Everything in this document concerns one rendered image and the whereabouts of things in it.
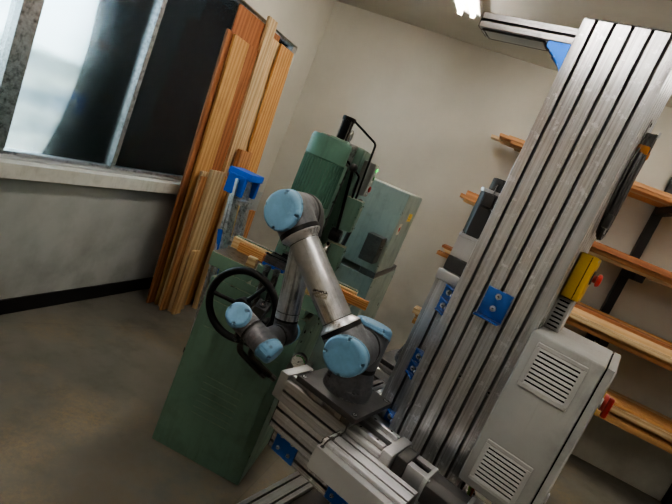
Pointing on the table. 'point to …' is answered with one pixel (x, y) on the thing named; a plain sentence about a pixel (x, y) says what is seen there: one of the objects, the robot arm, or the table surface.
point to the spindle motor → (322, 167)
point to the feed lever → (342, 208)
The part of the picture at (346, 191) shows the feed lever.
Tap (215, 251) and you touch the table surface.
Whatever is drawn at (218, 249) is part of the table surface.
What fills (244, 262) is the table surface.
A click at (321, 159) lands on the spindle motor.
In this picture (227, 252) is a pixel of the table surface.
